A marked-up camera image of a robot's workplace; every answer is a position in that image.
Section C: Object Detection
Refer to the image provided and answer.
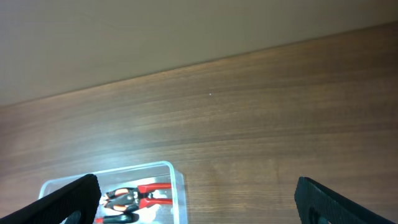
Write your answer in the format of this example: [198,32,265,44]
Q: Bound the red handled cutting pliers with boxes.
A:
[125,183,173,210]

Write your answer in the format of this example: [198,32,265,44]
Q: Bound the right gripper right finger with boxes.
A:
[294,177,393,224]

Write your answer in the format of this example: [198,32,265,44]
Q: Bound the orange black needle-nose pliers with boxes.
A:
[99,188,140,213]

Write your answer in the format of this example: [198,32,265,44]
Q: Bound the clear plastic container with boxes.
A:
[37,160,188,224]

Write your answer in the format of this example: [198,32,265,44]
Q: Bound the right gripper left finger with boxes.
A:
[1,174,101,224]

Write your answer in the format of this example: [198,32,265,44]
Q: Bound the red and black screwdriver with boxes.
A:
[94,213,139,224]

